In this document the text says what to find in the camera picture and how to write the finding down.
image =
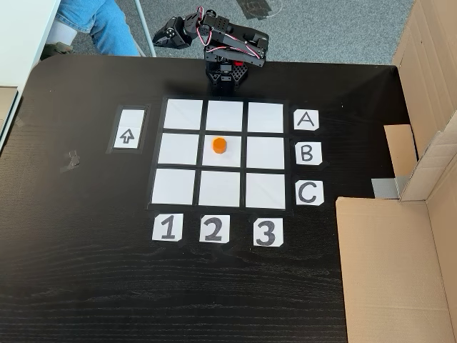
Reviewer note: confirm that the white nine-square paper grid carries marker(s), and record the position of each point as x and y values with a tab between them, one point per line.
266	153

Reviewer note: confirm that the grey metal table leg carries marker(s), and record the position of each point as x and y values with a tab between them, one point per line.
146	32

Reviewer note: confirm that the grey duct tape strip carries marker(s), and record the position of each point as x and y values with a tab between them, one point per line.
387	187

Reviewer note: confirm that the paper sheet number 1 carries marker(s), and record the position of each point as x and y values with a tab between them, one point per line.
167	228

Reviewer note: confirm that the white side table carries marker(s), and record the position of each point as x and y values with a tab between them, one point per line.
21	39

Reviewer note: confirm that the clear tape scraps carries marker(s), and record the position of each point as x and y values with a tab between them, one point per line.
71	162

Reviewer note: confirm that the paper sheet number 2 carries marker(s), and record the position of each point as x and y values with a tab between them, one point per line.
214	228

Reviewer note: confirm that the round orange token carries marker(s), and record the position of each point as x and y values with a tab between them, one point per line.
219	145

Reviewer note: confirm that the brown cardboard box wall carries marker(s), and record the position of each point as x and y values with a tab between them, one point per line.
385	268

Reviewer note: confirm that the paper sheet letter B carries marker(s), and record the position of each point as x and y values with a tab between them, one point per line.
307	153

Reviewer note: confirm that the black floor tape patch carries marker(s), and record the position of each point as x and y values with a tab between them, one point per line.
257	8

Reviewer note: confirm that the person's leg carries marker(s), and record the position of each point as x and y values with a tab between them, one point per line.
103	25

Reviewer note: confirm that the white arrow paper sheet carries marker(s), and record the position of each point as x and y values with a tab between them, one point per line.
128	128

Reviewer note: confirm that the paper sheet letter A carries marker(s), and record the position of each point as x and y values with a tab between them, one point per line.
306	120

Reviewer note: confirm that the paper sheet number 3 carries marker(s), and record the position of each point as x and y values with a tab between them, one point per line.
267	232

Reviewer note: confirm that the paper sheet letter C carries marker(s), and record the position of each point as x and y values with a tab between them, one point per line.
308	193

